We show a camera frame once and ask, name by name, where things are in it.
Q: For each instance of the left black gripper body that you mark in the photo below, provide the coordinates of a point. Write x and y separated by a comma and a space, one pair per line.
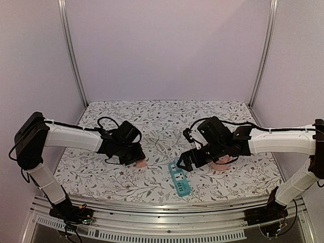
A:
130, 156

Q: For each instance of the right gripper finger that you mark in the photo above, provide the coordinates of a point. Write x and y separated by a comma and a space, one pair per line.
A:
187, 167
186, 158

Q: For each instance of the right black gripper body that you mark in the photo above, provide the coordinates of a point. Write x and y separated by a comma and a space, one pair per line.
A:
193, 160

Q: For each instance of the small pink charger plug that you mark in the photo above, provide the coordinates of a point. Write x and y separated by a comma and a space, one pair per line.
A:
141, 163

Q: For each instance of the teal power strip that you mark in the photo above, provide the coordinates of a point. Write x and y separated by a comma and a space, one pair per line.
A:
179, 179

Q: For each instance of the pink cube socket adapter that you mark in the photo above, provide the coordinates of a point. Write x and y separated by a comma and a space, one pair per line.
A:
224, 160

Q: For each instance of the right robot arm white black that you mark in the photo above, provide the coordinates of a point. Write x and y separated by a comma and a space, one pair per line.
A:
216, 141

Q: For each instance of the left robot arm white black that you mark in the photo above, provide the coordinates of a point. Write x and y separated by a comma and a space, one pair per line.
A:
39, 132

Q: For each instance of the pink round power strip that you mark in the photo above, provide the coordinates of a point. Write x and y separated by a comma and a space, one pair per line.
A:
219, 167

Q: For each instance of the floral table mat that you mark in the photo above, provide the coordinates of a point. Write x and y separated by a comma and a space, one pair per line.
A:
162, 123

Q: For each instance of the aluminium front rail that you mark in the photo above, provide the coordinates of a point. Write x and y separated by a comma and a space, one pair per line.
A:
219, 221

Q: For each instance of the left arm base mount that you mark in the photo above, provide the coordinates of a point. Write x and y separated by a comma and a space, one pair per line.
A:
74, 214

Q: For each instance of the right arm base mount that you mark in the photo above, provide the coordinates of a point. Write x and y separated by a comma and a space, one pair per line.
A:
270, 212

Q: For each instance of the left aluminium frame post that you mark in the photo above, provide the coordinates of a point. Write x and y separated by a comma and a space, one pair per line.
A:
71, 53

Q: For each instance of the aluminium frame post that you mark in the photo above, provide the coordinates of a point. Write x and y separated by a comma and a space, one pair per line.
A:
71, 53
265, 52

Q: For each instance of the right aluminium frame post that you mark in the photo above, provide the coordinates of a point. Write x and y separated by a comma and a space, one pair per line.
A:
265, 52

